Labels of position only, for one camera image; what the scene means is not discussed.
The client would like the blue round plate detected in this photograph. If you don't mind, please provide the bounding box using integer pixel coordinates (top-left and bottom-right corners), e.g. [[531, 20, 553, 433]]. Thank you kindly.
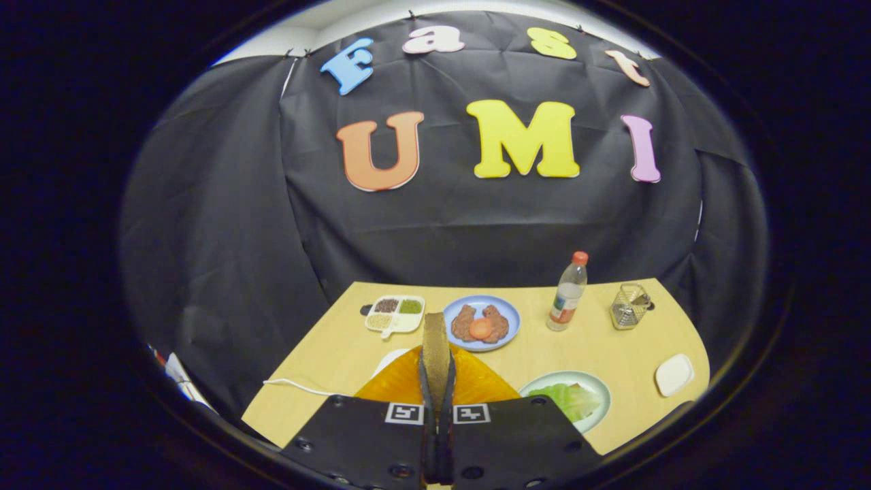
[[443, 295, 521, 353]]

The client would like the brown meat patty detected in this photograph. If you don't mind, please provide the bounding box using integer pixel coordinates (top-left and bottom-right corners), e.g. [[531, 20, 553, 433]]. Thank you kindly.
[[482, 305, 510, 343], [451, 304, 478, 342]]

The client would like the clear bottle with red cap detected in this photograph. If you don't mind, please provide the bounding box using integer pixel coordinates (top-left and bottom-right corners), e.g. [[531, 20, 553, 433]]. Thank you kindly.
[[546, 251, 589, 332]]

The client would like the white square dish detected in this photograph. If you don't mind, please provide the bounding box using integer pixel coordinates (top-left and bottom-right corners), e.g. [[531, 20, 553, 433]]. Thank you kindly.
[[655, 353, 695, 397]]

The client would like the white toaster cable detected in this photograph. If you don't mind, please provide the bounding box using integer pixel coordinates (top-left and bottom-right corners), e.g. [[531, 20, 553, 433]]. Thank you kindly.
[[263, 378, 341, 397]]

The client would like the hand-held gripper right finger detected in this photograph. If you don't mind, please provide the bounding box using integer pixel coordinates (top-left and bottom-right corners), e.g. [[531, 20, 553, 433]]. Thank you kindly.
[[438, 346, 603, 489]]

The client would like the black backdrop cloth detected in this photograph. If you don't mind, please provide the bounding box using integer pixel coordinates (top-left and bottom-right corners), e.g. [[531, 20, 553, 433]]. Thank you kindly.
[[119, 10, 770, 423]]

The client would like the pale green round plate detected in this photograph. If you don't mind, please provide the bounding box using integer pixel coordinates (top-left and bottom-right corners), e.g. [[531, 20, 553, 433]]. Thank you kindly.
[[519, 370, 612, 435]]

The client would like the white clutter beside table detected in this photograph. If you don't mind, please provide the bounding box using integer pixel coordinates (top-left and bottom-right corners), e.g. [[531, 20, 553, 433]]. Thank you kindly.
[[150, 344, 218, 412]]

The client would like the brown toast slice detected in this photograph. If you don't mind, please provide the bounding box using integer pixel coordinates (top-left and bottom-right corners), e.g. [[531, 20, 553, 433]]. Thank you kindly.
[[422, 312, 451, 397]]

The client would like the white divided seasoning tray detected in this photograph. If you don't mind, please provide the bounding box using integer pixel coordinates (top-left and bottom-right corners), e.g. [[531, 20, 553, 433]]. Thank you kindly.
[[364, 295, 426, 340]]

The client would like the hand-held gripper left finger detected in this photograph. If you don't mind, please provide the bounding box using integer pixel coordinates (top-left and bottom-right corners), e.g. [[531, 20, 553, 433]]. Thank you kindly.
[[280, 346, 438, 489]]

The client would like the metal wire basket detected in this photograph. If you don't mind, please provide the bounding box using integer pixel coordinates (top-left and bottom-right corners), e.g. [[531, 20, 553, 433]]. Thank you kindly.
[[610, 283, 652, 331]]

